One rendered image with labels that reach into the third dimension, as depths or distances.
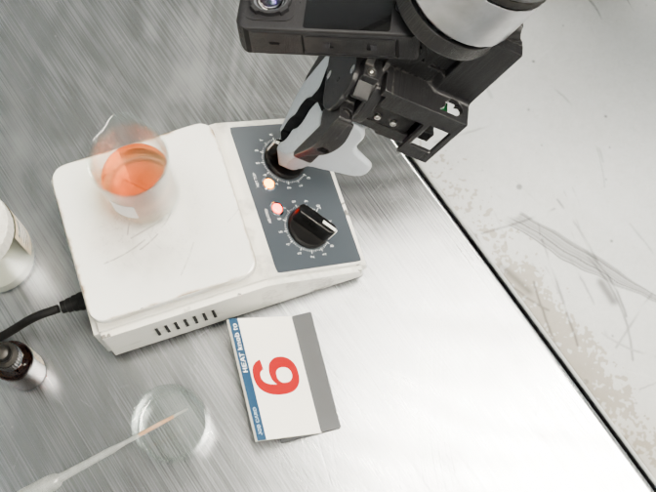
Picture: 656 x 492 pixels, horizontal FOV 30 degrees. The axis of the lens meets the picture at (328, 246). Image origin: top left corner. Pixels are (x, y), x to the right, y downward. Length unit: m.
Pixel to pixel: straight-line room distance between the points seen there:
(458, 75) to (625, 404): 0.29
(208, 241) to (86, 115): 0.19
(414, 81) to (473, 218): 0.19
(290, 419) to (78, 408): 0.16
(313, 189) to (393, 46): 0.19
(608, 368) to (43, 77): 0.50
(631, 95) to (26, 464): 0.54
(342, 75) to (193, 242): 0.16
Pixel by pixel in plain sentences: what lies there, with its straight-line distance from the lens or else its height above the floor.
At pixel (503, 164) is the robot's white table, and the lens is 0.96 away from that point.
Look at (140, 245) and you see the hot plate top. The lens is 0.85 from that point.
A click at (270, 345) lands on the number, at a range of 0.89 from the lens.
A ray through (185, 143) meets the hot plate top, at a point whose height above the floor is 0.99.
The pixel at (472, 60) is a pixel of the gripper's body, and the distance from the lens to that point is 0.76.
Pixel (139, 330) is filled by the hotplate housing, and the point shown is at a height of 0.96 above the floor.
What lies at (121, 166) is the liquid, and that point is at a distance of 0.83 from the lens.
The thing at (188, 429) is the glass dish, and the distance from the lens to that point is 0.90.
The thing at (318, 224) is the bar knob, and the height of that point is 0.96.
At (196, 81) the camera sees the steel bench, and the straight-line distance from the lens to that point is 0.98.
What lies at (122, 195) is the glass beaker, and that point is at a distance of 0.79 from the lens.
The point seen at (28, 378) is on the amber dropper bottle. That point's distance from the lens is 0.90.
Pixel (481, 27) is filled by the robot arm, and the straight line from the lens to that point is 0.71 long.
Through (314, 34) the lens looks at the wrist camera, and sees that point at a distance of 0.74.
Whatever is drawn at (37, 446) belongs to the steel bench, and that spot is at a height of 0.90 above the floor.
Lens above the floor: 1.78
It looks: 73 degrees down
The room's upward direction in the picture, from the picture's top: 4 degrees counter-clockwise
